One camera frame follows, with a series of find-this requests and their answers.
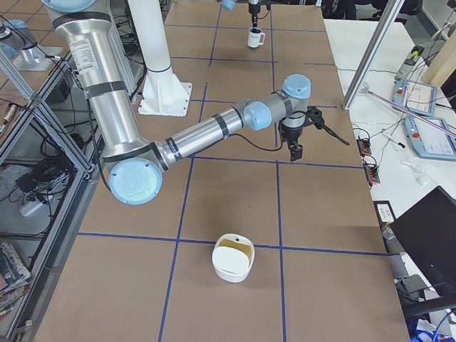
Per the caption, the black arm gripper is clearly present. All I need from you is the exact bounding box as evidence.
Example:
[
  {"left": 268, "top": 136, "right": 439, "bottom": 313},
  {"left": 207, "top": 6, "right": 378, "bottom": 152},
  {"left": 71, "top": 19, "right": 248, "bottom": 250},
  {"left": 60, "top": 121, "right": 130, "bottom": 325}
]
[
  {"left": 281, "top": 123, "right": 304, "bottom": 162},
  {"left": 248, "top": 0, "right": 261, "bottom": 31}
]

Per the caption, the white HOME mug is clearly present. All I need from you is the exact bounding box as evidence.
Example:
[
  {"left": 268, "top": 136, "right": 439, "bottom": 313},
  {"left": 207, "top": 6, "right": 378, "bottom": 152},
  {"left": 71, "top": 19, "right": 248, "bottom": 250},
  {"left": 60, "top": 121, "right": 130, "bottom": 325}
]
[{"left": 247, "top": 27, "right": 266, "bottom": 48}]

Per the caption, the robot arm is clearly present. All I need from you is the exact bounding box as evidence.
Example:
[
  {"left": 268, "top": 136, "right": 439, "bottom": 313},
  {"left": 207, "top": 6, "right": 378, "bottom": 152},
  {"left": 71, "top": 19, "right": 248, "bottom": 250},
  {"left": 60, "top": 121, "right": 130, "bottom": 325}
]
[
  {"left": 46, "top": 1, "right": 311, "bottom": 205},
  {"left": 222, "top": 0, "right": 261, "bottom": 30}
]

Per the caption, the orange circuit board far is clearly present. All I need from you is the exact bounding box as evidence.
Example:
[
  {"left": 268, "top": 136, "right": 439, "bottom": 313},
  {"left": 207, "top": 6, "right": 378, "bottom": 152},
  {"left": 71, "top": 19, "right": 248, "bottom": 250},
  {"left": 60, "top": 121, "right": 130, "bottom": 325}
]
[{"left": 356, "top": 138, "right": 372, "bottom": 156}]

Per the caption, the orange circuit board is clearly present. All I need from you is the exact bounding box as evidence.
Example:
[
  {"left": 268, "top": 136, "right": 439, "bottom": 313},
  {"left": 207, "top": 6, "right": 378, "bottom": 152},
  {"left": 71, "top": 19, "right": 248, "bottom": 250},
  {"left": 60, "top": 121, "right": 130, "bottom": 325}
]
[
  {"left": 363, "top": 161, "right": 380, "bottom": 187},
  {"left": 356, "top": 138, "right": 372, "bottom": 156}
]

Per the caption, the orange circuit board near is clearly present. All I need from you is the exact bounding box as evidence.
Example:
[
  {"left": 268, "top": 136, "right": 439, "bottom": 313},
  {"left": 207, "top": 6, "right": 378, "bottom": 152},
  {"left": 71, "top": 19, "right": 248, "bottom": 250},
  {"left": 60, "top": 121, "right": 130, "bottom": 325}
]
[{"left": 363, "top": 161, "right": 380, "bottom": 187}]

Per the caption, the white lidded trash bin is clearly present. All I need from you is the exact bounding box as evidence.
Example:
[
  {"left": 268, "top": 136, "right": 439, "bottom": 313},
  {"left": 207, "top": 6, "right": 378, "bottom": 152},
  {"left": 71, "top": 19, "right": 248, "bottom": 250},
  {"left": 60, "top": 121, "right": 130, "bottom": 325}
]
[{"left": 212, "top": 233, "right": 255, "bottom": 283}]

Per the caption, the near teach pendant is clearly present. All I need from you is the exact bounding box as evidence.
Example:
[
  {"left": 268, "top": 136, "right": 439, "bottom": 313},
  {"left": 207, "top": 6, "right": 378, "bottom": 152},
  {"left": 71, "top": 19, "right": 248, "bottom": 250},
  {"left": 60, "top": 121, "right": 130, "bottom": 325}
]
[{"left": 404, "top": 115, "right": 455, "bottom": 161}]

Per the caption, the teach pendant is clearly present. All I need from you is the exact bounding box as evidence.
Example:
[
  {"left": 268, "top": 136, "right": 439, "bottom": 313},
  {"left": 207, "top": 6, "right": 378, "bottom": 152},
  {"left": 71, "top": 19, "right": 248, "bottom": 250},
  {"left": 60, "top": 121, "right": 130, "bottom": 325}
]
[
  {"left": 404, "top": 115, "right": 455, "bottom": 161},
  {"left": 393, "top": 79, "right": 437, "bottom": 116}
]

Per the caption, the far teach pendant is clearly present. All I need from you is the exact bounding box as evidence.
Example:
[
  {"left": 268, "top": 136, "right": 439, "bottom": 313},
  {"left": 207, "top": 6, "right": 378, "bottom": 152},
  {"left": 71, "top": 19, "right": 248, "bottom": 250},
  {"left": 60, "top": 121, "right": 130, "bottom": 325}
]
[{"left": 393, "top": 79, "right": 437, "bottom": 116}]

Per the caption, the black laptop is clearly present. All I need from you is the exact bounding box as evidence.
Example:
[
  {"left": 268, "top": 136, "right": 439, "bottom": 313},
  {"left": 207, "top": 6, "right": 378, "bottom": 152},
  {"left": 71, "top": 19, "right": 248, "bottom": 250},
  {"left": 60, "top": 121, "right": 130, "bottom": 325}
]
[{"left": 391, "top": 186, "right": 455, "bottom": 296}]

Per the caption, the clear water bottle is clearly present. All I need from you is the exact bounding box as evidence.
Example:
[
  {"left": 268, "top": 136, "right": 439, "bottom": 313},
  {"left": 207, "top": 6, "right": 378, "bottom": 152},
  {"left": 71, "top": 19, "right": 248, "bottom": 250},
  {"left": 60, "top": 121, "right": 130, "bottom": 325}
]
[{"left": 394, "top": 45, "right": 425, "bottom": 81}]

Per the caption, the white power strip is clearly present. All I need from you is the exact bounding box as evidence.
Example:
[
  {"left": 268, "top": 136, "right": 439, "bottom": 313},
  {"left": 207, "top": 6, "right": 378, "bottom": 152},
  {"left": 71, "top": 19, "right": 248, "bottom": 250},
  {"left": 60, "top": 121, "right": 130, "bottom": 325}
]
[{"left": 19, "top": 199, "right": 43, "bottom": 217}]

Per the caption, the stack of magazines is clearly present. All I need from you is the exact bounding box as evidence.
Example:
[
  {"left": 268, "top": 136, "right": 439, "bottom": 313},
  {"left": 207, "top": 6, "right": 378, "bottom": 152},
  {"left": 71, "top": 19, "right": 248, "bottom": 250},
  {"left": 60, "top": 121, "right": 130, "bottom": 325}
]
[{"left": 1, "top": 240, "right": 31, "bottom": 319}]

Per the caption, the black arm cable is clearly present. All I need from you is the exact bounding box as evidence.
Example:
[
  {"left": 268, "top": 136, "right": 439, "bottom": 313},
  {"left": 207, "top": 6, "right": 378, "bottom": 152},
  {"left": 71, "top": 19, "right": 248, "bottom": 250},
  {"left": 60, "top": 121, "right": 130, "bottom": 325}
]
[{"left": 231, "top": 110, "right": 311, "bottom": 150}]

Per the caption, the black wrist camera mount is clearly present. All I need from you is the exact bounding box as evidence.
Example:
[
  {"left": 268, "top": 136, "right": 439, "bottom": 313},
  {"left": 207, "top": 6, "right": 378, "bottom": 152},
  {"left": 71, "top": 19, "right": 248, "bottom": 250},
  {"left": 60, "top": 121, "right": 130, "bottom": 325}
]
[{"left": 304, "top": 106, "right": 350, "bottom": 145}]

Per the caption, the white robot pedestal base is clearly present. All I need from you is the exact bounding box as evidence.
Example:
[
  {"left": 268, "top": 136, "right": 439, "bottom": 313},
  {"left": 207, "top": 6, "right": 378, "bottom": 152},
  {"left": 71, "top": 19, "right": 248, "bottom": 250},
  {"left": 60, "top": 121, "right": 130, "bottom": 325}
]
[{"left": 128, "top": 0, "right": 192, "bottom": 117}]

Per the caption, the aluminium frame post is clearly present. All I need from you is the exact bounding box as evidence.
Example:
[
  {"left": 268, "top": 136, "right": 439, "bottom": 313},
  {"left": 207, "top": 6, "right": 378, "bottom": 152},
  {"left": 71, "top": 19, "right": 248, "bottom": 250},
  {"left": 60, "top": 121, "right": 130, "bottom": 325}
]
[{"left": 342, "top": 0, "right": 405, "bottom": 110}]

